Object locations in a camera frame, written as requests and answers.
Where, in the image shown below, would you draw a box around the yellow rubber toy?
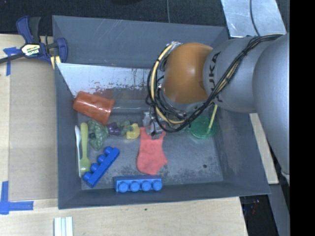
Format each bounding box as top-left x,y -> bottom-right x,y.
126,122 -> 141,140

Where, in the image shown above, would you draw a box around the red cloth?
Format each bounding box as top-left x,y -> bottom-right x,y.
136,126 -> 169,176

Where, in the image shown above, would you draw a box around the green clear plastic cup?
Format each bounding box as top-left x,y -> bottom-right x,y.
189,114 -> 218,140

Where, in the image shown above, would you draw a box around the grey metal bin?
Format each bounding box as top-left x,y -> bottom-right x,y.
51,15 -> 272,210

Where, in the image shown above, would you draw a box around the green toy figure purple shorts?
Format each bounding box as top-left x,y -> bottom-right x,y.
87,119 -> 131,151

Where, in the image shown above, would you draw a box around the yellow straw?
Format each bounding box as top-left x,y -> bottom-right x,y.
207,104 -> 219,130

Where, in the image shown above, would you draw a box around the blue four-stud toy brick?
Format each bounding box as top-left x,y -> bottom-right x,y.
113,176 -> 164,194
82,146 -> 121,189

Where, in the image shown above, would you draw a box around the orange plastic cup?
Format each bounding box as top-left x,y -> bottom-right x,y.
72,90 -> 116,126

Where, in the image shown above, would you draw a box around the pale green plastic spoon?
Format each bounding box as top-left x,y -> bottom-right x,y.
79,122 -> 92,176

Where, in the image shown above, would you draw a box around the white plastic spoon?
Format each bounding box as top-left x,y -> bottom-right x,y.
74,124 -> 83,178

